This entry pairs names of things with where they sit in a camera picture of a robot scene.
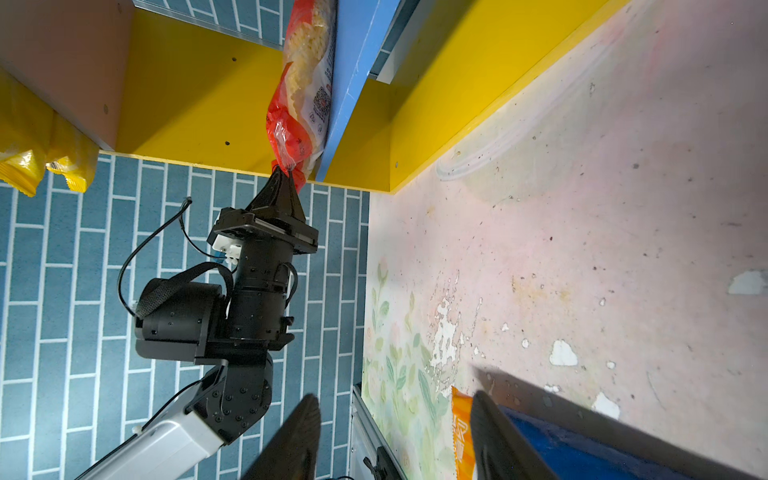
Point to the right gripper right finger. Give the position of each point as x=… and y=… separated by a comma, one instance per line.
x=501, y=451

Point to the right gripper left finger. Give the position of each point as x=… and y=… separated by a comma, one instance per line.
x=293, y=451

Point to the yellow spaghetti bag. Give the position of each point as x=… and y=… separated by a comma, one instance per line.
x=26, y=124
x=72, y=154

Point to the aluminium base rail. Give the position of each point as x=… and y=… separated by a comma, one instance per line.
x=370, y=456

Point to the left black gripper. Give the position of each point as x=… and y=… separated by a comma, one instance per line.
x=272, y=228

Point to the blue orange shell pasta bag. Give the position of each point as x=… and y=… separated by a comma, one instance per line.
x=568, y=454

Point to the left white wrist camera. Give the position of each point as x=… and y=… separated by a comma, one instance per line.
x=230, y=248

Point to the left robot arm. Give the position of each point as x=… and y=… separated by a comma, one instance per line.
x=228, y=314

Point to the red macaroni bag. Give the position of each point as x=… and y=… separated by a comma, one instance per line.
x=298, y=115

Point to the yellow shelf with coloured boards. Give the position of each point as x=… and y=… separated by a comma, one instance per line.
x=131, y=79

